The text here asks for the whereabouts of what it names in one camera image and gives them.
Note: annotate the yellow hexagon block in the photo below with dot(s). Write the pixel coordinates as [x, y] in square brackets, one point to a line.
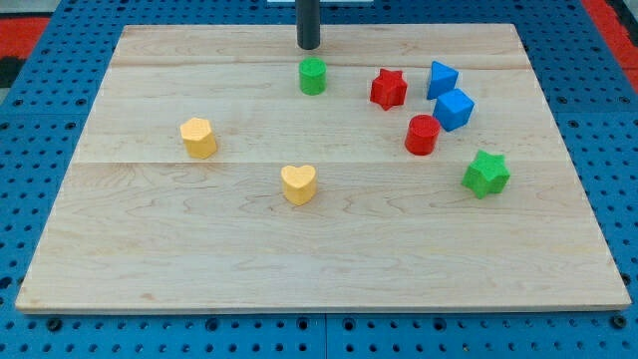
[198, 138]

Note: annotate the red cylinder block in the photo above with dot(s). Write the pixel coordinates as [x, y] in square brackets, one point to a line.
[422, 135]

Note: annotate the yellow heart block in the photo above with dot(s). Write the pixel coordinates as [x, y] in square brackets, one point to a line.
[299, 184]

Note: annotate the blue triangle block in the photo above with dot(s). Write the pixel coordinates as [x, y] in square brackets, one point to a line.
[443, 79]

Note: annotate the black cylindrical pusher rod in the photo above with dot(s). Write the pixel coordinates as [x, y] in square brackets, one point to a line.
[308, 24]

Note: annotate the green star block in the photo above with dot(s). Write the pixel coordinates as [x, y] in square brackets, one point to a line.
[486, 174]

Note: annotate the light wooden board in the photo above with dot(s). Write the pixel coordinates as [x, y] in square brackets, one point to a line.
[139, 226]

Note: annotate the blue cube block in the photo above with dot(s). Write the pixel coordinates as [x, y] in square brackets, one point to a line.
[453, 109]

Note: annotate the green cylinder block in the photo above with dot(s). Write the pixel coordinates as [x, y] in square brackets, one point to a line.
[312, 76]

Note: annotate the red star block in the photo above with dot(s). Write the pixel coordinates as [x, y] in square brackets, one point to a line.
[389, 89]

